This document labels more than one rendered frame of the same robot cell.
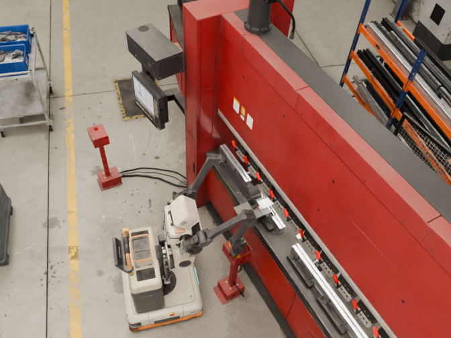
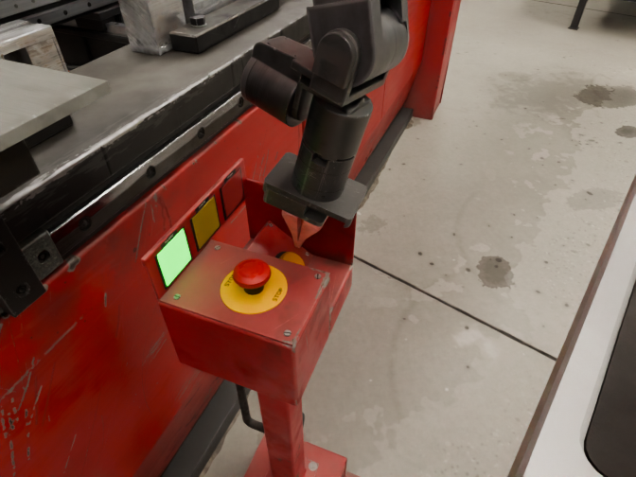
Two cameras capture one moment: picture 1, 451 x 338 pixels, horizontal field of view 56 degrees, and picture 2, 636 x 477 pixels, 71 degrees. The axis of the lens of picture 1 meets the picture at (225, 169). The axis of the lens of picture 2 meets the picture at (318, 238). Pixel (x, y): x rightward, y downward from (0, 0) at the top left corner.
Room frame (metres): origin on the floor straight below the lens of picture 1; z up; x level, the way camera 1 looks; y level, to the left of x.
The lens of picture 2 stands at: (2.01, 0.19, 1.14)
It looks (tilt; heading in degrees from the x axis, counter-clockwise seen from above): 42 degrees down; 236
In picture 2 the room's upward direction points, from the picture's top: straight up
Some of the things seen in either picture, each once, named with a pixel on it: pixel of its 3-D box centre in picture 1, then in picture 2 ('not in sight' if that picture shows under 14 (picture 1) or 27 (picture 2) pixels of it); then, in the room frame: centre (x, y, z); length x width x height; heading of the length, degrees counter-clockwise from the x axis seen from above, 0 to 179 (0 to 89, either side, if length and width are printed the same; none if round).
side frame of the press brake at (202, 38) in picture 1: (230, 114); not in sight; (3.10, 0.00, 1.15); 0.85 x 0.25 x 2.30; 122
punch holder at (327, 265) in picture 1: (330, 261); not in sight; (1.52, -0.79, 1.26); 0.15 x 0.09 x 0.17; 32
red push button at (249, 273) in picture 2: not in sight; (253, 280); (1.89, -0.12, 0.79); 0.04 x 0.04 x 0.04
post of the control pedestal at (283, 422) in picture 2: (233, 270); (282, 417); (1.85, -0.15, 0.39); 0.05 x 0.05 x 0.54; 34
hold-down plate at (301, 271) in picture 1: (300, 270); (231, 18); (1.64, -0.65, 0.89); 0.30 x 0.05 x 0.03; 32
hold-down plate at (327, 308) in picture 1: (331, 314); not in sight; (1.30, -0.86, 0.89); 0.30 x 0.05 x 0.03; 32
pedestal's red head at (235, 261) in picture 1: (236, 249); (267, 274); (1.85, -0.15, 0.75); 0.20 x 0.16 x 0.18; 34
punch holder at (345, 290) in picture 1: (348, 285); not in sight; (1.35, -0.89, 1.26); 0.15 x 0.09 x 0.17; 32
